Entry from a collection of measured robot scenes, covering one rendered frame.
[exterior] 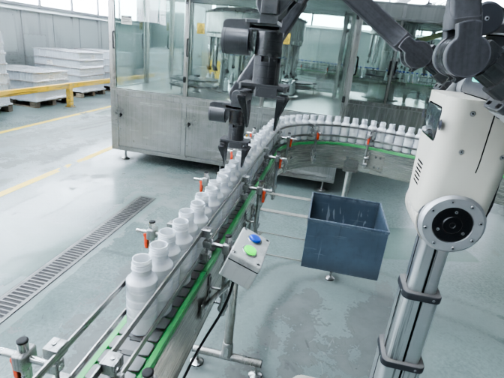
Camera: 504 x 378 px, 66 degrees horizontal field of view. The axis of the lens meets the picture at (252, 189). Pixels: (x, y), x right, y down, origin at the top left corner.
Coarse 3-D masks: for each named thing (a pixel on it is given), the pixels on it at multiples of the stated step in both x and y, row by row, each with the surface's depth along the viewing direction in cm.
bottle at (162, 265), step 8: (160, 240) 80; (152, 248) 77; (160, 248) 77; (168, 248) 79; (152, 256) 78; (160, 256) 78; (152, 264) 78; (160, 264) 78; (168, 264) 79; (160, 272) 78; (168, 272) 79; (160, 280) 79; (168, 288) 80; (160, 296) 80; (168, 296) 81; (160, 304) 81; (168, 312) 83
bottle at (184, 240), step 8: (176, 224) 88; (184, 224) 89; (176, 232) 89; (184, 232) 89; (176, 240) 89; (184, 240) 89; (192, 240) 91; (184, 248) 89; (184, 264) 91; (184, 272) 92
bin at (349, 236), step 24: (312, 192) 180; (312, 216) 184; (336, 216) 181; (360, 216) 179; (384, 216) 160; (312, 240) 154; (336, 240) 152; (360, 240) 150; (384, 240) 148; (312, 264) 158; (336, 264) 156; (360, 264) 153
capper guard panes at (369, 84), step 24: (408, 24) 548; (432, 24) 542; (360, 48) 570; (384, 48) 564; (360, 72) 581; (384, 72) 574; (408, 72) 568; (360, 96) 592; (384, 96) 585; (408, 96) 578
